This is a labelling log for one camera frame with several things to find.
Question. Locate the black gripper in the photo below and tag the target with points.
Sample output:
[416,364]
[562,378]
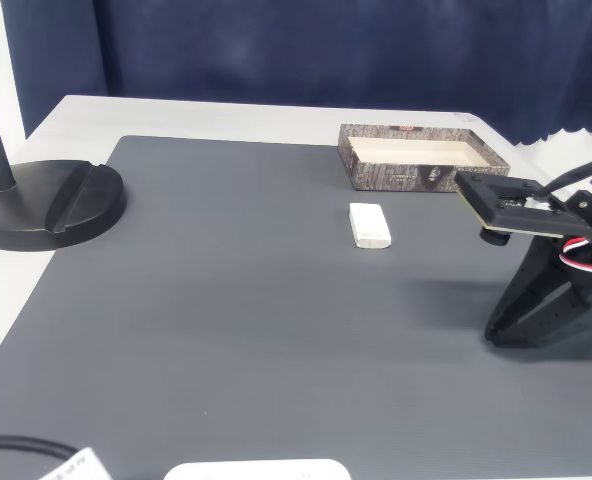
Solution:
[541,295]

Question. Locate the white eraser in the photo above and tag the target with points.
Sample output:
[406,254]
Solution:
[370,225]

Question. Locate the bark patterned cardboard box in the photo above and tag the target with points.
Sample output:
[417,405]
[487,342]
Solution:
[376,177]

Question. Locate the grey table mat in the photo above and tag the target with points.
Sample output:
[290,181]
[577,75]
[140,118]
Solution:
[226,325]

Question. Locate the white rounded device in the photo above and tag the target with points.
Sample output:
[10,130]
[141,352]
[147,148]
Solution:
[256,471]

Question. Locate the dark blue curtain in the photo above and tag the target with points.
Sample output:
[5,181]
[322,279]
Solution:
[276,50]

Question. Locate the white printed label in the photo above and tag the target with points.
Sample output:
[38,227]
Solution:
[81,465]

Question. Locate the round black stand base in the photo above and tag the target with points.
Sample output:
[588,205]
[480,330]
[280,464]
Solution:
[26,210]

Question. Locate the black gripper camera mount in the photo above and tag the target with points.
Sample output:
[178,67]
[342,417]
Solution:
[496,200]

